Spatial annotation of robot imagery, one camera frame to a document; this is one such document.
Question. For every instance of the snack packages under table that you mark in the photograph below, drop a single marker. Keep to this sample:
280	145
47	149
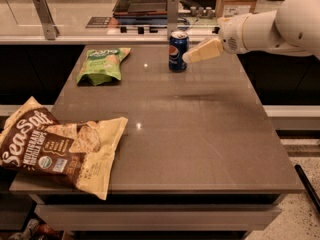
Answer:
36	230

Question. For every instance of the metal glass bracket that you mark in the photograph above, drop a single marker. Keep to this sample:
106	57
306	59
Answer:
50	29
172	16

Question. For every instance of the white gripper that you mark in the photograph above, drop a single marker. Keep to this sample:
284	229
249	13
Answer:
230	34

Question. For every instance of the black pole on floor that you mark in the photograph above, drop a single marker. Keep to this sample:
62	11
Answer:
308	187

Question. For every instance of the blue pepsi can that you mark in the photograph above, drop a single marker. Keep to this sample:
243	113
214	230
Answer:
178	46

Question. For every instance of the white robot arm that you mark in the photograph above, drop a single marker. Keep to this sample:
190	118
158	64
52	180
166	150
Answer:
291	30

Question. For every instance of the green chip bag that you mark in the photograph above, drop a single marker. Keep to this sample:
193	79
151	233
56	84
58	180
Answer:
102	66

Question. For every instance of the grey table drawer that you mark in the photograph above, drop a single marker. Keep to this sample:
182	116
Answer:
158	217

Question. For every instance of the left metal glass bracket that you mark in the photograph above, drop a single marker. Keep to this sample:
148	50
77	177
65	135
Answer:
50	29

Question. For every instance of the middle metal glass bracket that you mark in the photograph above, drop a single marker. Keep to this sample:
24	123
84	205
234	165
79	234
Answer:
172	16

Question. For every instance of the brown sea salt chip bag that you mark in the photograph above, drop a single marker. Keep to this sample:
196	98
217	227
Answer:
79	154

